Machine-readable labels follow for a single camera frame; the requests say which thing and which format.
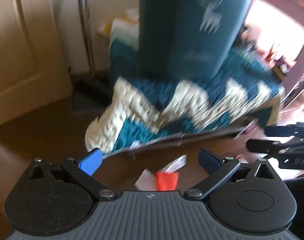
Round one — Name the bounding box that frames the white orange paper scrap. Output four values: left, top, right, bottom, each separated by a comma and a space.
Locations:
135, 154, 187, 191

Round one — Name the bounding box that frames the teal trash bin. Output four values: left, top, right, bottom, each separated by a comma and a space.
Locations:
138, 0, 252, 80

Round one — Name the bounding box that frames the chrome stand with black base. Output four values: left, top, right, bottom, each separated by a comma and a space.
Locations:
72, 0, 111, 114

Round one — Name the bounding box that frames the teal white zigzag knitted blanket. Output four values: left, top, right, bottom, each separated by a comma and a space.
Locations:
85, 17, 285, 156

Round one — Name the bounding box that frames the cream door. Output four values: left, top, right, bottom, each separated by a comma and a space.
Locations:
0, 0, 72, 125

